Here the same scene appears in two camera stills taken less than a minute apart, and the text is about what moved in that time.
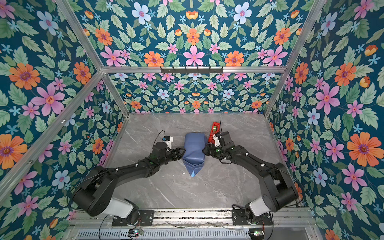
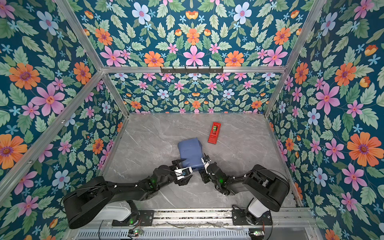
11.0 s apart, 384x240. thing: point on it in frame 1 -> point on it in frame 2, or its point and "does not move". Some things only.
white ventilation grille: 165,234 does not move
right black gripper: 210,148 -> 203,175
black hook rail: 191,71 does not move
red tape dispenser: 215,130 does not move
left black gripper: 179,155 -> 176,166
